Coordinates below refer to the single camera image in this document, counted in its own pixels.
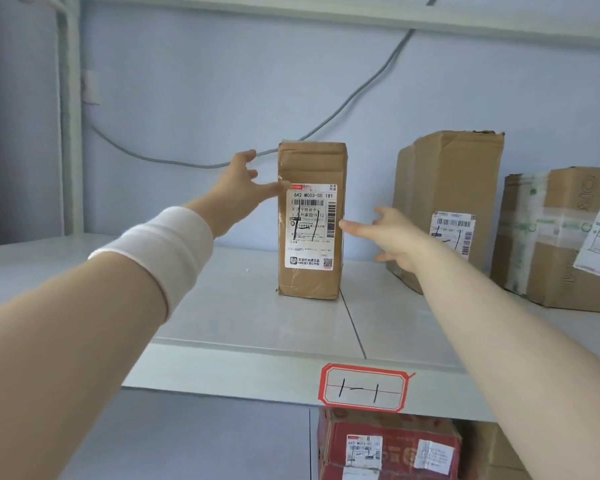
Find person's right hand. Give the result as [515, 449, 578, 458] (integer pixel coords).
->
[339, 205, 433, 275]

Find person's left hand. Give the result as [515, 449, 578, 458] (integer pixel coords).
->
[185, 149, 291, 239]

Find narrow brown box marked 1-1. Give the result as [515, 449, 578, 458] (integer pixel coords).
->
[277, 140, 349, 301]

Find tall EMS cardboard box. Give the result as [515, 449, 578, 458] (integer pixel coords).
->
[385, 130, 506, 295]

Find Orgamama cardboard box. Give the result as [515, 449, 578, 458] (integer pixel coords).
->
[489, 167, 600, 315]

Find white metal shelf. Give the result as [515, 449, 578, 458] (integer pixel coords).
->
[0, 0, 600, 480]

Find box marked 1-2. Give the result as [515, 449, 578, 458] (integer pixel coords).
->
[459, 422, 531, 480]

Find person's left forearm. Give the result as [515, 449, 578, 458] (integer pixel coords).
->
[0, 252, 169, 480]

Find person's right forearm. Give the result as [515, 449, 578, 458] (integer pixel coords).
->
[409, 254, 600, 480]

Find white wristband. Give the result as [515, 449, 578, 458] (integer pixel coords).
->
[88, 206, 215, 323]

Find red-bordered label sticker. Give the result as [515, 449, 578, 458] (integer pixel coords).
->
[318, 363, 416, 411]

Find grey wall cable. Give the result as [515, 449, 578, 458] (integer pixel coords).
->
[87, 0, 441, 169]

